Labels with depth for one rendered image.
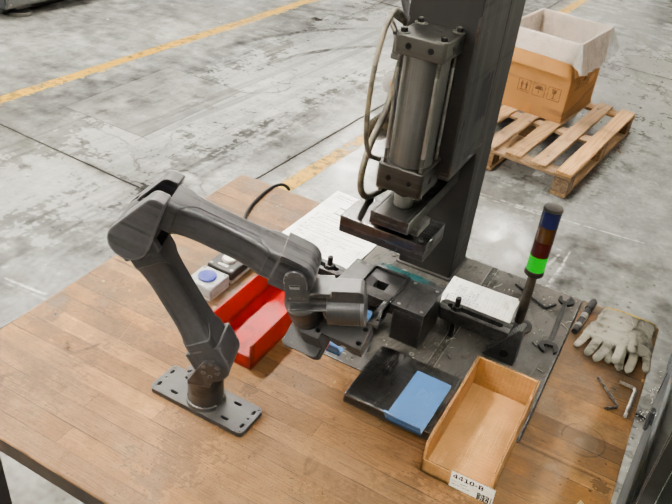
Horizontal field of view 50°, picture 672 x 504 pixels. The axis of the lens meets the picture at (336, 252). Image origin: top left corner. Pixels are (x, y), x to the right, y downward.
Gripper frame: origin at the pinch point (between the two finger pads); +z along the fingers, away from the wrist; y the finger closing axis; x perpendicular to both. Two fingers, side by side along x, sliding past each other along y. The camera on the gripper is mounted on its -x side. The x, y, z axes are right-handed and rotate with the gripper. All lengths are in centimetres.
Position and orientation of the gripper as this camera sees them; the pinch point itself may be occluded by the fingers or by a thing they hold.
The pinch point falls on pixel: (319, 342)
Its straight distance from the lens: 129.8
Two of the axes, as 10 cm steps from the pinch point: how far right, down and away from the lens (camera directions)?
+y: 4.6, -8.2, 3.5
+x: -8.8, -3.6, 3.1
